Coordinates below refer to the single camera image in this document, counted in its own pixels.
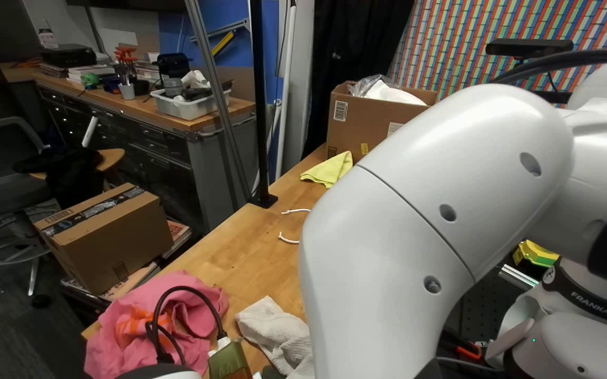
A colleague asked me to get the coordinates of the thin white cord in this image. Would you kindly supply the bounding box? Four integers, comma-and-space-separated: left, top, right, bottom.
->
275, 207, 313, 246

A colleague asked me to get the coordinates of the white towel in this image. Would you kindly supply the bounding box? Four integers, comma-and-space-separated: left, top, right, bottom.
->
234, 293, 316, 379

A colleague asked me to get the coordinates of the grey metal pole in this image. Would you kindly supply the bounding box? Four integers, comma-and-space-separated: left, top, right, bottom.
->
183, 0, 257, 207

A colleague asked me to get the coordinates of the black vertical pole with base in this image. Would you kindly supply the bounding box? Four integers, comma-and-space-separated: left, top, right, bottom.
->
248, 0, 280, 210

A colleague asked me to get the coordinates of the black case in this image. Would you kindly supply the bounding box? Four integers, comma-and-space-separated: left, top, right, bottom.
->
38, 44, 99, 69

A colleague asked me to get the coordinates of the large cardboard box with label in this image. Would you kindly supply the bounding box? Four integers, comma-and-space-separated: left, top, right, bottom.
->
325, 81, 438, 160

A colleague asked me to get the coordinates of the wooden stool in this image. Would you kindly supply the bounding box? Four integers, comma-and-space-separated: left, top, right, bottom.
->
27, 145, 126, 185

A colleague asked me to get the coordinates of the grey office chair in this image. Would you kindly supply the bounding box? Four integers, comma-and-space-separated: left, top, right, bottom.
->
0, 114, 48, 224

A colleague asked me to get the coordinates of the small red object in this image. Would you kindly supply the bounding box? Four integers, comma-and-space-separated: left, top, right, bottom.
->
113, 44, 139, 68

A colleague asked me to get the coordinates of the yellow-green cloth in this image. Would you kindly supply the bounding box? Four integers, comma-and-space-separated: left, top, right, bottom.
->
299, 150, 357, 190

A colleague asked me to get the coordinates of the white plastic bin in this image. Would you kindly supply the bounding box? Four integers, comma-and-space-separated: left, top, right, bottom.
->
150, 84, 234, 123

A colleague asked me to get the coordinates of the yellow red emergency stop button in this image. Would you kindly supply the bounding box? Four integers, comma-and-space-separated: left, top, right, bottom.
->
511, 239, 562, 270

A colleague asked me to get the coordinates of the cardboard box with printed tape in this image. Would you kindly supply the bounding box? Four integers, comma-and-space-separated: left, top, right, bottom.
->
33, 181, 175, 295

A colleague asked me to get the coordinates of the grey cabinet with wooden countertop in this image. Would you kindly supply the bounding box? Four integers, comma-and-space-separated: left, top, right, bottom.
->
0, 62, 257, 233

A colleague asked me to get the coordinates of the black garment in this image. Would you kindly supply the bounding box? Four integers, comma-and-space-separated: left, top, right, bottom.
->
13, 147, 105, 208

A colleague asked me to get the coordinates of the pink shirt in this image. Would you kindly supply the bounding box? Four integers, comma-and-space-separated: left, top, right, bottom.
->
81, 271, 232, 379

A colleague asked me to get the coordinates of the black countertop appliance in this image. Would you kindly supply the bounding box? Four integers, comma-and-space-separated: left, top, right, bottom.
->
156, 51, 191, 93

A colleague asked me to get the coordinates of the black stereo camera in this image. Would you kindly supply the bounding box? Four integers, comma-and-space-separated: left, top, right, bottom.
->
485, 38, 575, 60

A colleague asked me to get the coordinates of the white plastic bag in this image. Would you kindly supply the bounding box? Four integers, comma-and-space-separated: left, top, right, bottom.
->
349, 71, 427, 108

